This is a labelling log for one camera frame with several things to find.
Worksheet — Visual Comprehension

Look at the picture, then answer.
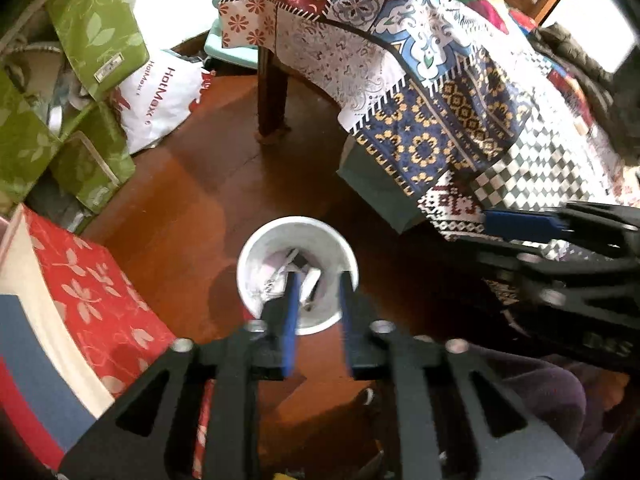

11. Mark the patchwork printed blanket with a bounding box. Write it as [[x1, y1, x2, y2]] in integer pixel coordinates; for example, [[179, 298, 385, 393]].
[[217, 0, 640, 261]]

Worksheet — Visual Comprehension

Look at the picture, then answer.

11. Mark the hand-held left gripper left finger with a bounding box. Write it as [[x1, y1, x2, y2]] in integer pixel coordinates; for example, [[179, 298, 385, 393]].
[[57, 272, 303, 480]]

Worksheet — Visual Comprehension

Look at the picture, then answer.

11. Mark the red floral box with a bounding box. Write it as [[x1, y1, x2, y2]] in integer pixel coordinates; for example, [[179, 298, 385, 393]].
[[0, 205, 217, 477]]

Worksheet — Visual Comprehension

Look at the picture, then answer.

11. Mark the person's leg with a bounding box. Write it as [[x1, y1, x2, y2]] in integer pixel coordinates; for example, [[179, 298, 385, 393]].
[[480, 345, 632, 467]]

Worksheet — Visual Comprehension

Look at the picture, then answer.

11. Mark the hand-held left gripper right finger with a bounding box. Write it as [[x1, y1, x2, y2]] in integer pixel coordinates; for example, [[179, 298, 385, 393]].
[[337, 275, 586, 480]]

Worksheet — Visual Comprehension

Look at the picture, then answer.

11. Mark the white plastic bag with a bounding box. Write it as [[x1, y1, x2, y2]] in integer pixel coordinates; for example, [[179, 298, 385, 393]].
[[115, 50, 214, 157]]

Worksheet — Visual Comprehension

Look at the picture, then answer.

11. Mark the brown puffer jacket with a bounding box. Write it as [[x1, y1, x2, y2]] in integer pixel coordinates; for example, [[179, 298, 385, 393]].
[[530, 25, 640, 157]]

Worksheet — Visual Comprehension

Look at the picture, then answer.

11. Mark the green leaf-print box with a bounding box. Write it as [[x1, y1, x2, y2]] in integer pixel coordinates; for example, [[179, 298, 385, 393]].
[[45, 0, 151, 104], [50, 102, 137, 214], [0, 67, 64, 204]]

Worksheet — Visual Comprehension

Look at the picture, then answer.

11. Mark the teal plastic toy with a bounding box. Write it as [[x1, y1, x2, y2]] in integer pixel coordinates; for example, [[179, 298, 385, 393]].
[[205, 0, 262, 67]]

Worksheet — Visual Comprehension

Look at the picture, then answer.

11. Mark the white plastic bucket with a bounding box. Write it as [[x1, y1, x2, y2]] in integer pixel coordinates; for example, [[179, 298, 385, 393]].
[[236, 216, 360, 337]]

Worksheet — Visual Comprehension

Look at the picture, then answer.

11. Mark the wooden bed leg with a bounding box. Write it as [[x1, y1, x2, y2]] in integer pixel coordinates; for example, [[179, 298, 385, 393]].
[[256, 47, 292, 144]]

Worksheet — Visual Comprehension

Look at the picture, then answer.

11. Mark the white paper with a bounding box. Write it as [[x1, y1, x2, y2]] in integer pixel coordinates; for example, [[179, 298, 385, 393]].
[[252, 251, 322, 307]]

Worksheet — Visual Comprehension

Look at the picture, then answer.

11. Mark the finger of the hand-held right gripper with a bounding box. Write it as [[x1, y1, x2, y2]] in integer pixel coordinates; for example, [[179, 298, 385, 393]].
[[480, 201, 640, 257], [472, 244, 640, 311]]

